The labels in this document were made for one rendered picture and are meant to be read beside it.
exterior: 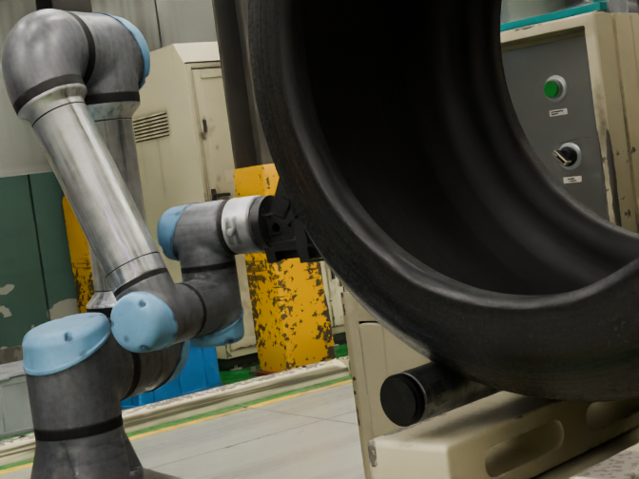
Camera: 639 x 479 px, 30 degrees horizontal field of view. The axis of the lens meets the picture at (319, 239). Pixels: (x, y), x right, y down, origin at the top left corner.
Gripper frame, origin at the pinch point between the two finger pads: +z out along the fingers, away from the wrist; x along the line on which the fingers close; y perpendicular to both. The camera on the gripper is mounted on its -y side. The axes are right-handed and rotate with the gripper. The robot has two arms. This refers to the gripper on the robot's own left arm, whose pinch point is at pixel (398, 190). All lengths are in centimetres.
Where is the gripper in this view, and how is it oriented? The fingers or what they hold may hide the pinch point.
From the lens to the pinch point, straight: 147.0
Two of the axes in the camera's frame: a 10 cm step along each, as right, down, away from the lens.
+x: -4.5, 2.4, -8.6
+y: 2.0, 9.7, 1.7
